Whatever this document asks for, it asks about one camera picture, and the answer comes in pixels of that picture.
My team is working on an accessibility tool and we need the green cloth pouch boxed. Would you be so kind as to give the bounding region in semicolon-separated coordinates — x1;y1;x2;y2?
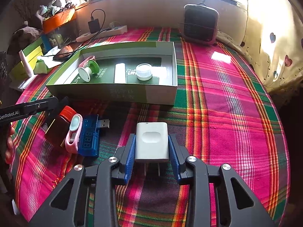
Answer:
33;59;52;75

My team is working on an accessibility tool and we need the brown bottle red cap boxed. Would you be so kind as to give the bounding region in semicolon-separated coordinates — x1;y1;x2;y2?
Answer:
45;106;76;147

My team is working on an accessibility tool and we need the pink small clip case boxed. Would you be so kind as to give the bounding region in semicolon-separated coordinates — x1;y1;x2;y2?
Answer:
65;114;83;154

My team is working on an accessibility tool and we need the white paper sheet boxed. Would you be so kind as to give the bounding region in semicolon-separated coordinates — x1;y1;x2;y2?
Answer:
37;46;62;69

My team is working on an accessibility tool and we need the plaid tablecloth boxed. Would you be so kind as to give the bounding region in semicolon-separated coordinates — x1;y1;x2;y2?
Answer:
10;27;290;226

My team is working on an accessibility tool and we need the black smartphone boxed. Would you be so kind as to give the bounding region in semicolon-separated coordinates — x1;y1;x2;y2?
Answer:
53;42;82;61

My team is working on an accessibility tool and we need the small desk heater fan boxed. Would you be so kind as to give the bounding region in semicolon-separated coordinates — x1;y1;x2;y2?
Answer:
180;4;219;45

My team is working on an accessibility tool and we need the black power adapter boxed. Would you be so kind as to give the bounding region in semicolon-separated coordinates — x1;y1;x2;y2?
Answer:
88;19;101;34

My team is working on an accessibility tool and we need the white power strip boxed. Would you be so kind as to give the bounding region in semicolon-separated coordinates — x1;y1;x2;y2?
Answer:
76;26;127;43

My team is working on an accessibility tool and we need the green cardboard box tray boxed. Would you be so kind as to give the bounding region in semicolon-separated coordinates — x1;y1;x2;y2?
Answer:
46;42;178;106

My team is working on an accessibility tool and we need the heart patterned curtain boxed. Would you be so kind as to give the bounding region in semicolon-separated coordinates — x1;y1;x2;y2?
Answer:
217;0;302;94

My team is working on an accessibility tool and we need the white USB charger plug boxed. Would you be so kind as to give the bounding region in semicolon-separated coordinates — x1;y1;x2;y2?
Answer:
135;122;169;176

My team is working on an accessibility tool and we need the blue USB tester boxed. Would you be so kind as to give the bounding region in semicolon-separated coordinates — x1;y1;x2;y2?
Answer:
78;114;110;157

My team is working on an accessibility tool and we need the yellow green box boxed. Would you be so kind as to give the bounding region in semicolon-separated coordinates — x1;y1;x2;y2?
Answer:
9;38;44;80

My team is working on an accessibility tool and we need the small white round jar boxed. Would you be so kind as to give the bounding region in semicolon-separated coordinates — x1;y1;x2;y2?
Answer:
136;63;152;81

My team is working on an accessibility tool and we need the orange storage box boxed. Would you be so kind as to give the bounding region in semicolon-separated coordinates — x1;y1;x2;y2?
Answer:
43;8;77;34

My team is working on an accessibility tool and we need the black charging cable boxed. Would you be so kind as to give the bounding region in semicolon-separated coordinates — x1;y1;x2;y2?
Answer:
41;8;112;58

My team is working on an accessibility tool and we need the person's left hand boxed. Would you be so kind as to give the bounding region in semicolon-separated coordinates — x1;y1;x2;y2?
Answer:
5;124;15;165

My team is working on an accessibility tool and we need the white stick tube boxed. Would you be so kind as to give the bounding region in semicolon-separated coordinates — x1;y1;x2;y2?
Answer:
114;63;126;84

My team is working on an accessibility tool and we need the green white thread spool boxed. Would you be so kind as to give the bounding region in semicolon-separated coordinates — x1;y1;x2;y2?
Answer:
78;59;100;82

